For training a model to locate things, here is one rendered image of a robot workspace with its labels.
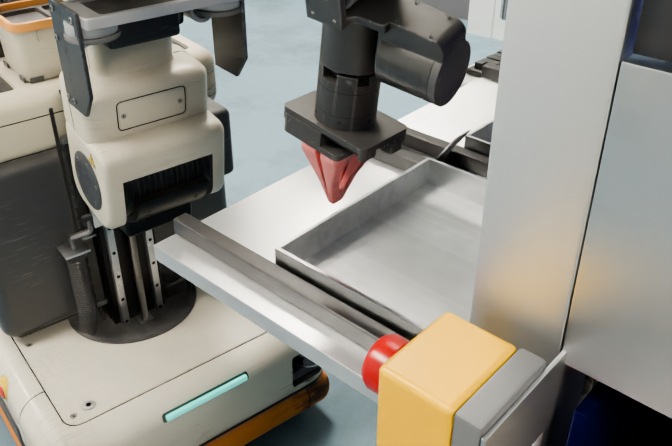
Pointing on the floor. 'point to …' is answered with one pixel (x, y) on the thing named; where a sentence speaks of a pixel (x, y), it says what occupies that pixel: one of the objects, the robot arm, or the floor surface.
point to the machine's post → (552, 140)
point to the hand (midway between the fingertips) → (336, 194)
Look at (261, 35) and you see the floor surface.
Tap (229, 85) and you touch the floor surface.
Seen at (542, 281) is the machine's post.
